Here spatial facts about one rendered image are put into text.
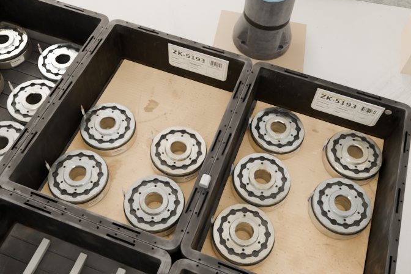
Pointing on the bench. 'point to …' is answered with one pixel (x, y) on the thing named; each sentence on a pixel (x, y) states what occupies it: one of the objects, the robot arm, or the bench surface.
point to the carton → (406, 48)
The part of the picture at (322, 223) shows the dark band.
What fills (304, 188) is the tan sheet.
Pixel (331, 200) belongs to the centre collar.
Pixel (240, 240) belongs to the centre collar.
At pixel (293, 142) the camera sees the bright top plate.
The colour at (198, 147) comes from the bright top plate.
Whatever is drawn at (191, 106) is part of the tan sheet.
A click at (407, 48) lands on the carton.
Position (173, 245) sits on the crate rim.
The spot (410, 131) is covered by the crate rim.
